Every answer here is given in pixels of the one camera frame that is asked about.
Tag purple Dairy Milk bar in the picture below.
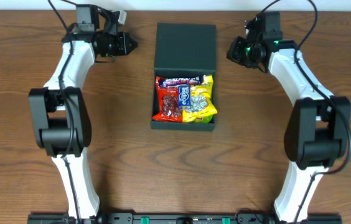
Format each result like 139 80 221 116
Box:
156 76 204 88

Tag yellow Hacks candy bag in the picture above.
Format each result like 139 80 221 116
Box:
182 75 217 123

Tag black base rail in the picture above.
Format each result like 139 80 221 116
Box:
27 213 343 224

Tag blue Eclipse mints pack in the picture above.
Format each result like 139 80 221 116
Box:
178 85 191 109

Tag green Haribo gummy bag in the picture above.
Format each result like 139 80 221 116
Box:
192 114 213 124

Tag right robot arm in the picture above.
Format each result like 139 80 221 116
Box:
227 11 351 223

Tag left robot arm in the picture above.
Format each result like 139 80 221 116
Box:
27 4 138 223

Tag red Hacks candy bag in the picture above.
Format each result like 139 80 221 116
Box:
152 77 182 123

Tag dark green box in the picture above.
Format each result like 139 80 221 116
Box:
151 23 216 131

